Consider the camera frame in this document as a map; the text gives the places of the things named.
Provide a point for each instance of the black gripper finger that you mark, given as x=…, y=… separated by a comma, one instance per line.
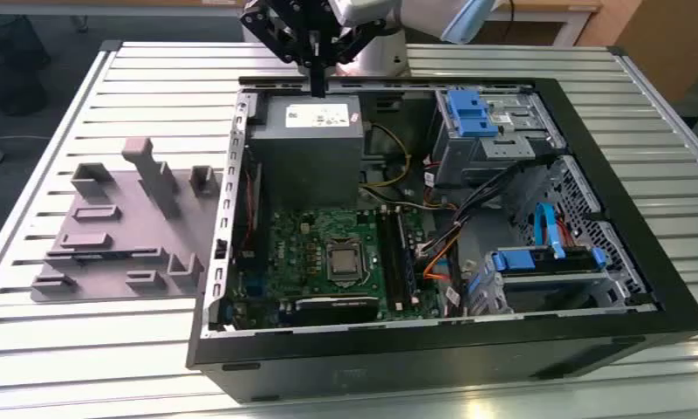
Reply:
x=355, y=47
x=276, y=41

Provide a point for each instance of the RAM stick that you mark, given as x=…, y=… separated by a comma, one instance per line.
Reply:
x=101, y=256

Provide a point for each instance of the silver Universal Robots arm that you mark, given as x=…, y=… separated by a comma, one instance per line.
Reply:
x=379, y=48

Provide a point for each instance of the black RAM slot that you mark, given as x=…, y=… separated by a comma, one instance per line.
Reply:
x=392, y=270
x=401, y=270

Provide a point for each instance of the long desk wooden edge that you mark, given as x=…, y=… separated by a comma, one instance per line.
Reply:
x=151, y=8

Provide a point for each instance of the tall blue drive latch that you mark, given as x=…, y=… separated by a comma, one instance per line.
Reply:
x=471, y=126

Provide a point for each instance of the grey power supply unit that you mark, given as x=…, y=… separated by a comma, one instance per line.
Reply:
x=308, y=170

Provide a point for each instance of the metal drive cage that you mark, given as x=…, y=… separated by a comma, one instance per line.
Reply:
x=500, y=150

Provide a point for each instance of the grey parts rack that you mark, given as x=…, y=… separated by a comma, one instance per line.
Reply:
x=121, y=192

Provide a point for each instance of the CPU socket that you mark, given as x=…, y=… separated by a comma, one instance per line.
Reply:
x=344, y=244

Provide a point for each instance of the black mesh bin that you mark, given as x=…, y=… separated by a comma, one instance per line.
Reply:
x=11, y=65

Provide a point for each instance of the silver CPU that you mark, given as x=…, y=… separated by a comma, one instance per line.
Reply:
x=345, y=262

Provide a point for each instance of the wooden cabinet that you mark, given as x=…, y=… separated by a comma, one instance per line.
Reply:
x=664, y=43

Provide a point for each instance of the green motherboard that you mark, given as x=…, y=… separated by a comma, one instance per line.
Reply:
x=296, y=279

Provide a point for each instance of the hard disk in blue carrier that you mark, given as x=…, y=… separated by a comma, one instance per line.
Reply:
x=517, y=260

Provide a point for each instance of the blue plastic latch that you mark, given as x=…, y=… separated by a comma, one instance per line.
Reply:
x=475, y=290

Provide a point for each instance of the black graphics card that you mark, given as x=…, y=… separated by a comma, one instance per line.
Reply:
x=332, y=312

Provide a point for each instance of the metal disk bay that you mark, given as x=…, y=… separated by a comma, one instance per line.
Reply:
x=617, y=279

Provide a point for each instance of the black open PC case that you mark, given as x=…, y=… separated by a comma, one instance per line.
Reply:
x=443, y=362

